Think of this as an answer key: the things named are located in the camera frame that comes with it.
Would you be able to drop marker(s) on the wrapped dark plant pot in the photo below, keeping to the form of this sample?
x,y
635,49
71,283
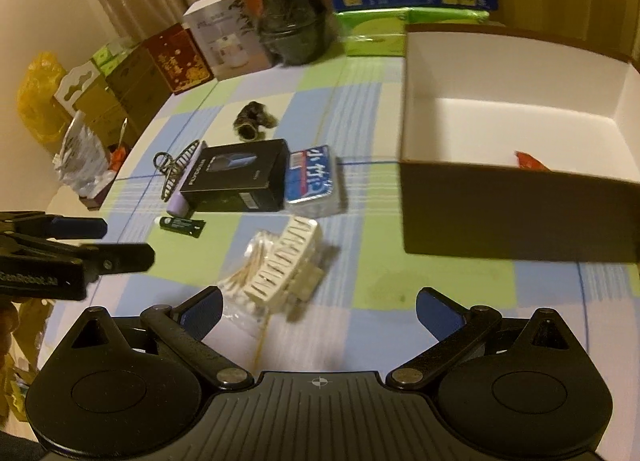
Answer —
x,y
290,16

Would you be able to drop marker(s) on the red snack packet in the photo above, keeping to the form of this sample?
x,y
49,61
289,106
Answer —
x,y
527,161

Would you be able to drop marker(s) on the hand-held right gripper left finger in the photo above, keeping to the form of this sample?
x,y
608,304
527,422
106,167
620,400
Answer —
x,y
200,308

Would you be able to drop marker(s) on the brown hair scrunchie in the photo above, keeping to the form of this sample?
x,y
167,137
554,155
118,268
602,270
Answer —
x,y
252,118

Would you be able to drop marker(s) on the green and black tube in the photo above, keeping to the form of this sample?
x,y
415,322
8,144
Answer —
x,y
182,226

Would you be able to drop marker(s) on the dark metal hair claw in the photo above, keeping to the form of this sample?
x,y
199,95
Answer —
x,y
186,157

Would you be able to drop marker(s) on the small orange item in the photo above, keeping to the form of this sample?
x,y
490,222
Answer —
x,y
118,157

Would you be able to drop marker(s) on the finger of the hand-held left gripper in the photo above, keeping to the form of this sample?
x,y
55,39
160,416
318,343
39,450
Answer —
x,y
125,257
80,227

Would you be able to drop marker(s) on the plain brown cardboard box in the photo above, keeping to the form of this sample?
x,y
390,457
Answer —
x,y
135,86

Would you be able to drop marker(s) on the white humidifier box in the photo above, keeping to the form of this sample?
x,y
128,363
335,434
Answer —
x,y
220,36

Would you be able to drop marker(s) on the red gift box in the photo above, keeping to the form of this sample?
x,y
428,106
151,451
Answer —
x,y
180,61

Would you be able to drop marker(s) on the black shaver box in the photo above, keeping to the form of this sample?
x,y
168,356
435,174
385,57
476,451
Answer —
x,y
235,176

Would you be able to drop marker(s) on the checked cloth desktop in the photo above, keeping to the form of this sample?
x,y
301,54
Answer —
x,y
360,106

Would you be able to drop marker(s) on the large brown cardboard box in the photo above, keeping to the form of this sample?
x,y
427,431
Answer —
x,y
500,211

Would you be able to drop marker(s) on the bag of cotton swabs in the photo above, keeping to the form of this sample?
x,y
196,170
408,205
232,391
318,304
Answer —
x,y
240,276

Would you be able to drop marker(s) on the yellow plastic bag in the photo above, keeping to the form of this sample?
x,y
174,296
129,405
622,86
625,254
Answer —
x,y
40,96

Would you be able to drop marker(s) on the green tissue pack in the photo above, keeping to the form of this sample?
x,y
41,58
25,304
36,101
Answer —
x,y
450,16
370,36

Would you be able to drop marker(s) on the small purple case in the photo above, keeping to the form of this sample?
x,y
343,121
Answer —
x,y
177,206

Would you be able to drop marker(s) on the blue tissue pack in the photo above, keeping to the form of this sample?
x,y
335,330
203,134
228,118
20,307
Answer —
x,y
312,176

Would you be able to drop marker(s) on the white hair claw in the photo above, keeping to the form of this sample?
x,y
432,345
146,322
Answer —
x,y
280,261

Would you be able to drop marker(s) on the small green box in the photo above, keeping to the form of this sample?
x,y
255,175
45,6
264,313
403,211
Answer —
x,y
112,53

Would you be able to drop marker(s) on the clear crumpled plastic bag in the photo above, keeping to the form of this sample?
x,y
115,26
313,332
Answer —
x,y
82,156

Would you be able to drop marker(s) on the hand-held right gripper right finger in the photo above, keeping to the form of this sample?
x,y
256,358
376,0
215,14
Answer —
x,y
440,311

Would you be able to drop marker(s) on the thin metal tool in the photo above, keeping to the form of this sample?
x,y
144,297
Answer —
x,y
123,131

